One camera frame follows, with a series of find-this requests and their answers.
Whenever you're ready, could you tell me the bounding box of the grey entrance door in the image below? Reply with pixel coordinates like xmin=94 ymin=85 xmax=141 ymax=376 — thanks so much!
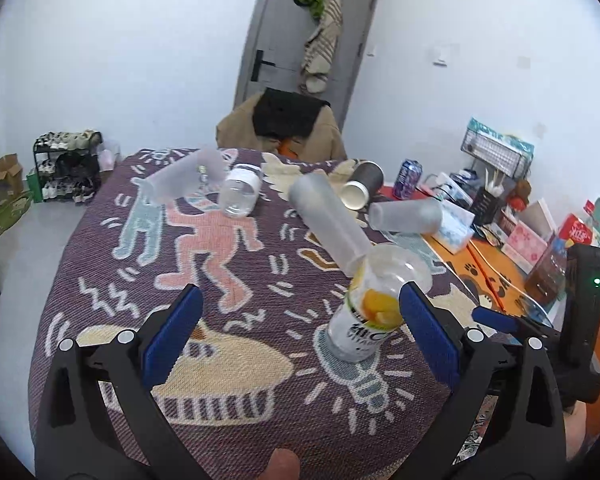
xmin=234 ymin=0 xmax=377 ymax=126

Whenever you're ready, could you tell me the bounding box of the beige striped hanging scarf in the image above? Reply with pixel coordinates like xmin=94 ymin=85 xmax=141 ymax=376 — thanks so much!
xmin=300 ymin=0 xmax=343 ymax=96

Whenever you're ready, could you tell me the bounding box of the person's right hand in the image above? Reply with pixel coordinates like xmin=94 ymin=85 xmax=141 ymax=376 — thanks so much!
xmin=562 ymin=401 xmax=586 ymax=460

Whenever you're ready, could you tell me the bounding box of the green plush on door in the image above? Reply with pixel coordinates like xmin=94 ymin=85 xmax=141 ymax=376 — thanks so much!
xmin=298 ymin=0 xmax=325 ymax=21

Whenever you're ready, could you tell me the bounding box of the person's left hand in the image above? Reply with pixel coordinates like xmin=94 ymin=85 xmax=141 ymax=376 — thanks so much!
xmin=261 ymin=448 xmax=300 ymax=480

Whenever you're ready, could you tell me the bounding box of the tall frosted plastic cup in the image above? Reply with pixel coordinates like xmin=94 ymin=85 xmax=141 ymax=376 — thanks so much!
xmin=288 ymin=171 xmax=372 ymax=278

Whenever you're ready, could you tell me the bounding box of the clear jar white rim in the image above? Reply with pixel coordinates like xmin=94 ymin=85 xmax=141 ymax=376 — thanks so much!
xmin=218 ymin=164 xmax=263 ymax=218

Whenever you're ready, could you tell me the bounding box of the black door handle lock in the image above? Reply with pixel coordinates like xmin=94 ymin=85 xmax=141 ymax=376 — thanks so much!
xmin=250 ymin=49 xmax=276 ymax=82

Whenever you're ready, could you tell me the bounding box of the black wire wall basket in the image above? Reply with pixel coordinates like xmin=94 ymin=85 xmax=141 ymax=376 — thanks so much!
xmin=460 ymin=118 xmax=534 ymax=180

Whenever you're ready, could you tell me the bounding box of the dark brown box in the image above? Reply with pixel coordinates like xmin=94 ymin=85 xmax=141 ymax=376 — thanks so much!
xmin=524 ymin=246 xmax=567 ymax=308

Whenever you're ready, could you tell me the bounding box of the pink floral box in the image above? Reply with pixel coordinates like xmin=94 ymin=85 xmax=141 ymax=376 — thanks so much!
xmin=502 ymin=221 xmax=547 ymax=274

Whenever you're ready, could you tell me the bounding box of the white wall switch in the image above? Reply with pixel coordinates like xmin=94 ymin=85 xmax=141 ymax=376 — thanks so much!
xmin=432 ymin=46 xmax=451 ymax=67

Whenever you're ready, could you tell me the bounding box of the blue soda can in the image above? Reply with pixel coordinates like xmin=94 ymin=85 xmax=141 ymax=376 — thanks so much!
xmin=392 ymin=159 xmax=422 ymax=200

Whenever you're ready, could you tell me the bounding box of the green round floor mat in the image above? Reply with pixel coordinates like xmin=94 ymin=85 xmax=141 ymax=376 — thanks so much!
xmin=0 ymin=192 xmax=32 ymax=236

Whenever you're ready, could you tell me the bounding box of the frosted cup lying left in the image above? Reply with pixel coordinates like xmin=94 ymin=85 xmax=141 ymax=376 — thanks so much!
xmin=140 ymin=148 xmax=227 ymax=204

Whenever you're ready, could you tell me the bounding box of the chair with tan coat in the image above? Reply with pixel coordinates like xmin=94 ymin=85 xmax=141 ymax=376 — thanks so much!
xmin=215 ymin=88 xmax=347 ymax=162

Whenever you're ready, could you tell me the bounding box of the frosted cup lying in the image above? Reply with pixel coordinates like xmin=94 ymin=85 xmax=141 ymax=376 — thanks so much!
xmin=140 ymin=148 xmax=227 ymax=204
xmin=368 ymin=198 xmax=443 ymax=234

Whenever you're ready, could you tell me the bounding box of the orange pencil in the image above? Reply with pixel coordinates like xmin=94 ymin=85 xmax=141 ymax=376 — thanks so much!
xmin=468 ymin=242 xmax=505 ymax=312

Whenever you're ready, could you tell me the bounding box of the white blue tissue pack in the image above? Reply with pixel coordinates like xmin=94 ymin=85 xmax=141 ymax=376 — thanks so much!
xmin=434 ymin=200 xmax=475 ymax=255

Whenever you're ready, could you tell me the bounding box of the black cutlery holder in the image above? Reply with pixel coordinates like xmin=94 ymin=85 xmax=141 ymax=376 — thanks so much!
xmin=469 ymin=186 xmax=502 ymax=226

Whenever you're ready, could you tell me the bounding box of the cardboard box on floor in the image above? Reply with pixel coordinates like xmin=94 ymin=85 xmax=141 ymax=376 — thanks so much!
xmin=0 ymin=153 xmax=23 ymax=195

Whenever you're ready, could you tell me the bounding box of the frosted cup lying right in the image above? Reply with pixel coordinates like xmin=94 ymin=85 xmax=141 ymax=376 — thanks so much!
xmin=368 ymin=198 xmax=443 ymax=234

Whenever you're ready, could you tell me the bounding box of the white charging cable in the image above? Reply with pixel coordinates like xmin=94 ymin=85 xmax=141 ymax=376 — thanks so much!
xmin=467 ymin=238 xmax=564 ymax=321

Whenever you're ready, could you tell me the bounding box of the purple patterned woven cloth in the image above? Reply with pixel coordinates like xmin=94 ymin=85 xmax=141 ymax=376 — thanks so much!
xmin=29 ymin=148 xmax=448 ymax=479

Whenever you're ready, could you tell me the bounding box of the black shoe rack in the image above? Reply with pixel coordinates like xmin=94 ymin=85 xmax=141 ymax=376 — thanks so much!
xmin=27 ymin=129 xmax=102 ymax=206

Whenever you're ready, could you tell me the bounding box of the orange tiger desk mat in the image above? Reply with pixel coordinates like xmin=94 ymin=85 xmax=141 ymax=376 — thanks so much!
xmin=424 ymin=235 xmax=552 ymax=326

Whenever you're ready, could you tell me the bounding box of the small brown plush toy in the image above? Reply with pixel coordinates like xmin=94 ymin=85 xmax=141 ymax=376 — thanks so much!
xmin=506 ymin=179 xmax=531 ymax=211

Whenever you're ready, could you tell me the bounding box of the black garment on chair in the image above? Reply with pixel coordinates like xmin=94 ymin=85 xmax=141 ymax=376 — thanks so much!
xmin=252 ymin=88 xmax=330 ymax=141

